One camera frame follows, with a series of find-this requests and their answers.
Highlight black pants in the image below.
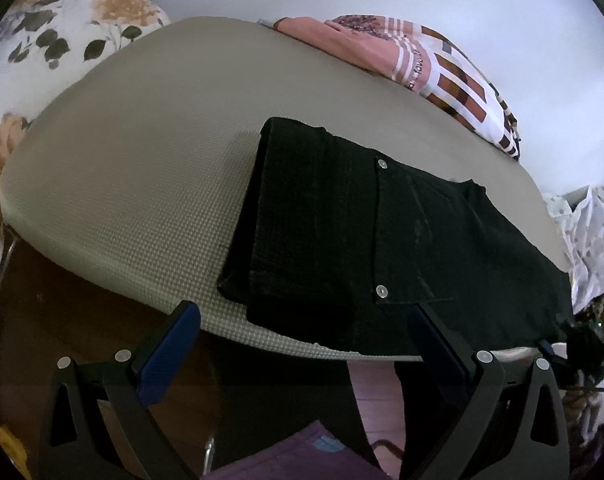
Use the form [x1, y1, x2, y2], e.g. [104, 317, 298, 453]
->
[217, 117, 573, 479]

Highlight white dotted bedsheet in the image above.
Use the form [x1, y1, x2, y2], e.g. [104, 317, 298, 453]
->
[542, 186, 604, 313]

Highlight purple patterned cloth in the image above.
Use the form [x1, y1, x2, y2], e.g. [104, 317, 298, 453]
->
[203, 422, 390, 480]

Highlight beige mattress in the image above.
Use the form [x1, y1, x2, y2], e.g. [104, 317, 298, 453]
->
[0, 18, 568, 360]

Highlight pink plaid pillow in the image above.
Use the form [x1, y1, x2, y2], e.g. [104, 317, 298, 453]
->
[260, 14, 521, 160]

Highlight floral white pillow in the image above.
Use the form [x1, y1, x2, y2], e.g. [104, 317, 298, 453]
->
[0, 0, 169, 262]

